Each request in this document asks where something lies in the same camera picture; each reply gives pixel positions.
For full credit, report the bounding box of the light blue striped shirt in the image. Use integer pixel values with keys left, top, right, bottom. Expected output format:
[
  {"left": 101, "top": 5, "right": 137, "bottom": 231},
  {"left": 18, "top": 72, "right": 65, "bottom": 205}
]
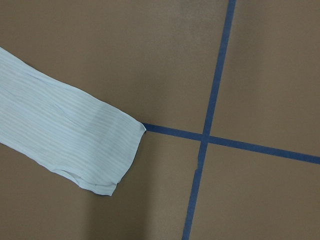
[{"left": 0, "top": 49, "right": 146, "bottom": 196}]

